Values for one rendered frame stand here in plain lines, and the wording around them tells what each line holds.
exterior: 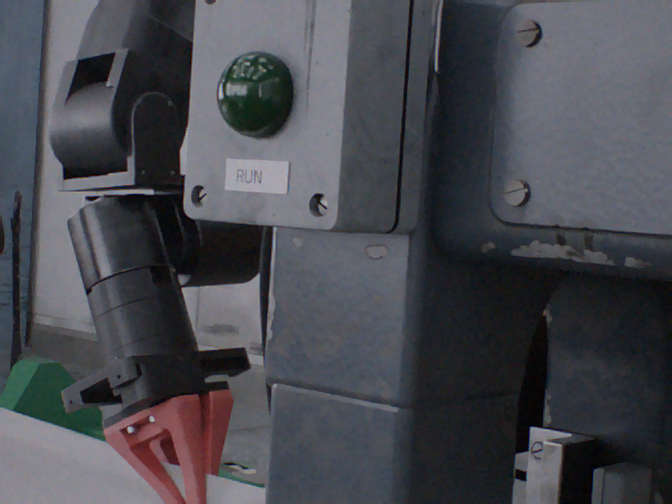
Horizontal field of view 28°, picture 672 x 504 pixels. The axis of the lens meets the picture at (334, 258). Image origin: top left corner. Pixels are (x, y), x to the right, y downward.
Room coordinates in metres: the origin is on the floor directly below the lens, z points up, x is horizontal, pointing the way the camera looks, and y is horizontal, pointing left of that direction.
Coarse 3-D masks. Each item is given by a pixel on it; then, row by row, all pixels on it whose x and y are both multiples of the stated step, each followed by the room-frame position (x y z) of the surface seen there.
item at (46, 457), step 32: (0, 416) 0.93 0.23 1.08; (0, 448) 0.93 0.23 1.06; (32, 448) 0.90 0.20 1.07; (64, 448) 0.87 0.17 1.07; (96, 448) 0.85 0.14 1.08; (0, 480) 0.93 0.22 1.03; (32, 480) 0.90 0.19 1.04; (64, 480) 0.87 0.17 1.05; (96, 480) 0.84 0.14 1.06; (128, 480) 0.82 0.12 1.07; (224, 480) 0.77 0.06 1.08
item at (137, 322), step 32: (96, 288) 0.80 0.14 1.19; (128, 288) 0.79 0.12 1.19; (160, 288) 0.80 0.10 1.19; (96, 320) 0.80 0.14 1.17; (128, 320) 0.79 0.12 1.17; (160, 320) 0.79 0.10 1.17; (128, 352) 0.78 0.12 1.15; (160, 352) 0.78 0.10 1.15; (192, 352) 0.79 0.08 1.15; (224, 352) 0.81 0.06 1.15; (96, 384) 0.77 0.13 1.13
